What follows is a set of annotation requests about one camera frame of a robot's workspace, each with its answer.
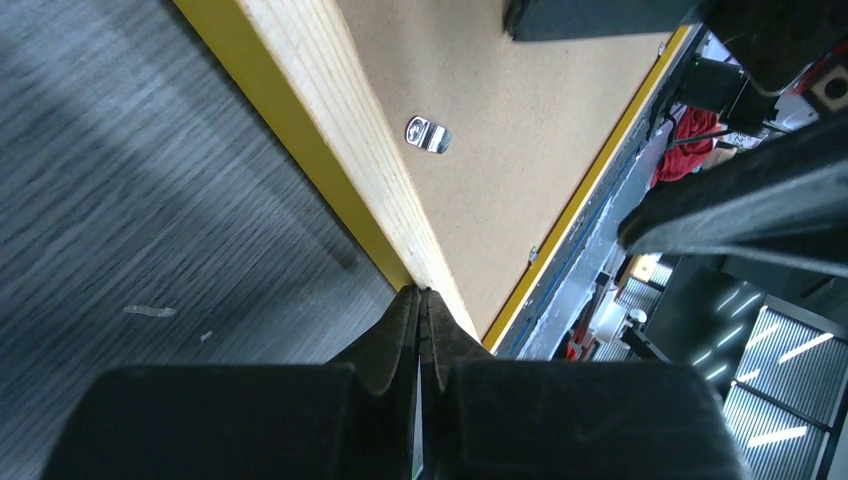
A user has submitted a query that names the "silver metal frame clip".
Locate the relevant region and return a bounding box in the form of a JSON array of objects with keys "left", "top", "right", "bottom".
[{"left": 404, "top": 115, "right": 452, "bottom": 154}]

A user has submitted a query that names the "brown fibreboard backing board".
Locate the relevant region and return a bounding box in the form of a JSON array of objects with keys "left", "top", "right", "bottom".
[{"left": 340, "top": 1, "right": 672, "bottom": 334}]

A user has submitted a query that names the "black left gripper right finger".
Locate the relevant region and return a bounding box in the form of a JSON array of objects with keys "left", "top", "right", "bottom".
[{"left": 419, "top": 289, "right": 750, "bottom": 479}]

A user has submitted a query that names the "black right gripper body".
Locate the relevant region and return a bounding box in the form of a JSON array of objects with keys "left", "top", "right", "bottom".
[{"left": 678, "top": 1, "right": 847, "bottom": 136}]

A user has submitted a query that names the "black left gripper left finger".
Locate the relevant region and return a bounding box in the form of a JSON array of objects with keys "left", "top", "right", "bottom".
[{"left": 43, "top": 286, "right": 421, "bottom": 479}]

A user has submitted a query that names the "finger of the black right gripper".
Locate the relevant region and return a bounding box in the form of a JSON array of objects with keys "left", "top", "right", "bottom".
[
  {"left": 617, "top": 111, "right": 847, "bottom": 277},
  {"left": 504, "top": 0, "right": 713, "bottom": 42}
]

